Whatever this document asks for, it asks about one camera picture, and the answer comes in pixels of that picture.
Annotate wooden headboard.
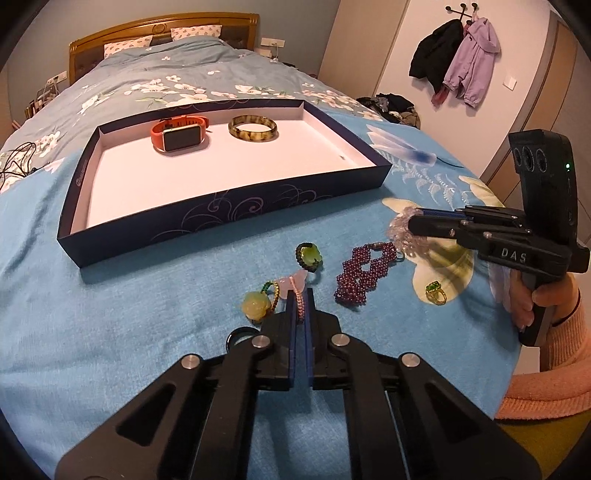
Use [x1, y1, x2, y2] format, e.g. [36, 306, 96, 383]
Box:
[68, 12, 259, 85]

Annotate orange smart watch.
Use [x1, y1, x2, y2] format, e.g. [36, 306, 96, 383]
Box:
[150, 115, 209, 153]

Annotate floral pillow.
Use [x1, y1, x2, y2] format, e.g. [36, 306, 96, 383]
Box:
[170, 24, 222, 41]
[103, 35, 152, 59]

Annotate left floral pillow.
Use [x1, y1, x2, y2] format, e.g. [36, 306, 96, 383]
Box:
[103, 35, 152, 59]

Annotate grey-blue floral duvet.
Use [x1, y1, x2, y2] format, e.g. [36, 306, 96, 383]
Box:
[1, 36, 378, 191]

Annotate black ring band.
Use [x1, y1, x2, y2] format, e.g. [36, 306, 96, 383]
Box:
[225, 326, 260, 352]

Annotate right floral pillow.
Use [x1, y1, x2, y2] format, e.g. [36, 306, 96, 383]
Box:
[170, 24, 222, 41]

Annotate cluttered nightstand items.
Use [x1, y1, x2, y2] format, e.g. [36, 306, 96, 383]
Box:
[24, 71, 68, 119]

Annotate black cable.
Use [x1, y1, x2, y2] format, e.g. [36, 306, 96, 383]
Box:
[0, 140, 40, 192]

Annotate black hanging jacket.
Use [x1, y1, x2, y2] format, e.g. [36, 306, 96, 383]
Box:
[409, 19, 464, 93]

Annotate large green stone ring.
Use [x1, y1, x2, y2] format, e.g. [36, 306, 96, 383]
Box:
[294, 241, 325, 273]

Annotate black wall coat hook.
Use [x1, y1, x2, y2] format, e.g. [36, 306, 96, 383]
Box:
[445, 2, 479, 23]

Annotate pink butterfly ring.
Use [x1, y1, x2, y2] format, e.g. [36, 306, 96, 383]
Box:
[271, 268, 310, 322]

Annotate gold green gem ring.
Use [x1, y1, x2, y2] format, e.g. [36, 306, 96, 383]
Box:
[424, 281, 448, 306]

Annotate wall power socket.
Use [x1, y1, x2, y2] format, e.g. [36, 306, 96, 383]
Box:
[260, 37, 284, 48]

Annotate yellow trousers leg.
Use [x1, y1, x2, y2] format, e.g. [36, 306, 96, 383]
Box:
[496, 411, 590, 479]

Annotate pile of dark clothes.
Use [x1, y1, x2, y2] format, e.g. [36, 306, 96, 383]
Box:
[356, 93, 421, 129]

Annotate person's right hand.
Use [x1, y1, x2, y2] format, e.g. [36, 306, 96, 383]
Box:
[509, 270, 579, 330]

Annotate light blue floral blanket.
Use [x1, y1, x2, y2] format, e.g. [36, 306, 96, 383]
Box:
[1, 112, 519, 473]

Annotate clear crystal bead bracelet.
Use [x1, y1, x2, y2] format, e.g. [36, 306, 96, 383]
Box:
[386, 205, 433, 258]

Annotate yellow jade flower pendant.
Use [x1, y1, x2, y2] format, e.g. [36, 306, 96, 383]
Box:
[240, 281, 280, 325]

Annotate wooden door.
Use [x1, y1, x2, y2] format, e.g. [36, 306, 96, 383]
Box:
[479, 11, 591, 204]

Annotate amber tortoise bangle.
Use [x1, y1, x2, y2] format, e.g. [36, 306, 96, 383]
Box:
[228, 114, 279, 143]

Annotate white light switch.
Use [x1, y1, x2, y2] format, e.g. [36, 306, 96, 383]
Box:
[503, 75, 517, 91]

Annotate purple garnet bead bracelet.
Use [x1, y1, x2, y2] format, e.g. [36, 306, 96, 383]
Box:
[334, 240, 406, 306]

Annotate purple hanging jacket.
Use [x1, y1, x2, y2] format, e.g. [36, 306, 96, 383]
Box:
[432, 18, 501, 109]

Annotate dark blue shallow tray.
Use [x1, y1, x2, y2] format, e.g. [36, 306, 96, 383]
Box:
[57, 99, 391, 267]

